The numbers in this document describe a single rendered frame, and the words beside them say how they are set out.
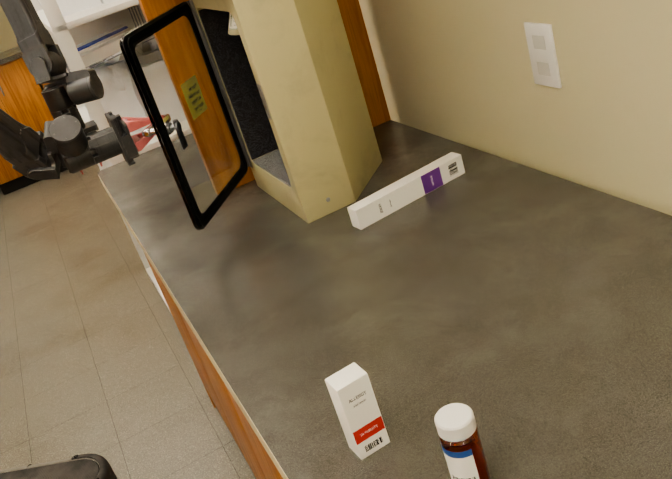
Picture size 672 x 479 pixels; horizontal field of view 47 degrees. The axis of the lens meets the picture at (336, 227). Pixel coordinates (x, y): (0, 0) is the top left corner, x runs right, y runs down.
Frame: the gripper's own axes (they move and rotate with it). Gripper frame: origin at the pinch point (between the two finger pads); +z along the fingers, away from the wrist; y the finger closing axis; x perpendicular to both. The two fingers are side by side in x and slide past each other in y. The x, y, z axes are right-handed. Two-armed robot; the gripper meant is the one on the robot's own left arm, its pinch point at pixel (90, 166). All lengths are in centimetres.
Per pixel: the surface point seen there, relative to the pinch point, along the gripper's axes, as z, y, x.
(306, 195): 11, 34, -46
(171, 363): 109, -1, 97
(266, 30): -22, 37, -46
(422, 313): 17, 31, -92
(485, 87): 4, 75, -51
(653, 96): 0, 75, -96
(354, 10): -12, 71, -9
